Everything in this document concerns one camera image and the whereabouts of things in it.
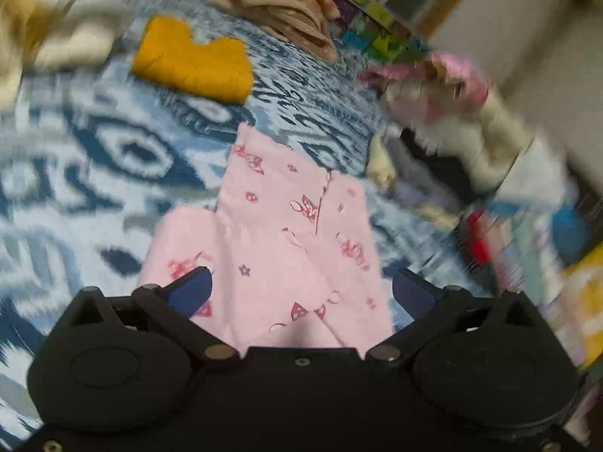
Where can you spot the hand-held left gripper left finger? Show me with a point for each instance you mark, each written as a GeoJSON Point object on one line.
{"type": "Point", "coordinates": [191, 288]}

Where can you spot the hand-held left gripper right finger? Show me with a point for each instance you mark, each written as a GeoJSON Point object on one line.
{"type": "Point", "coordinates": [413, 292]}

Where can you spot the pink printed pants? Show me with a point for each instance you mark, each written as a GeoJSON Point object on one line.
{"type": "Point", "coordinates": [282, 245]}

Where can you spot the row of folded colourful clothes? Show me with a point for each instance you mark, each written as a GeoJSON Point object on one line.
{"type": "Point", "coordinates": [513, 245]}

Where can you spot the lavender folded garment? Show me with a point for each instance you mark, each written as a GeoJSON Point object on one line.
{"type": "Point", "coordinates": [424, 202]}

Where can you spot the black folded garment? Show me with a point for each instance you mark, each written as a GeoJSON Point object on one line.
{"type": "Point", "coordinates": [443, 165]}

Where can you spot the blue patterned bed cover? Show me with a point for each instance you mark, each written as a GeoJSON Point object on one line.
{"type": "Point", "coordinates": [94, 160]}

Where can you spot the blue plush cloth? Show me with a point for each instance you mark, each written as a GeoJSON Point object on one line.
{"type": "Point", "coordinates": [570, 228]}

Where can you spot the yellow cartoon print cloth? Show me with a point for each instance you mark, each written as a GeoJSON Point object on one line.
{"type": "Point", "coordinates": [586, 310]}

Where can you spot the cream quilt with pink trim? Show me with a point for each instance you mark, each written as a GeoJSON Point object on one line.
{"type": "Point", "coordinates": [476, 117]}

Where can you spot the yellow knitted sweater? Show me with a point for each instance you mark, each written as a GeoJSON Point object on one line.
{"type": "Point", "coordinates": [193, 61]}

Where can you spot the cream padded garment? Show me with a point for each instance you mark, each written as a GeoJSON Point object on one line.
{"type": "Point", "coordinates": [42, 52]}

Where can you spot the brown dotted blanket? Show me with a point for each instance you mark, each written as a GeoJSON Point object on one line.
{"type": "Point", "coordinates": [282, 9]}

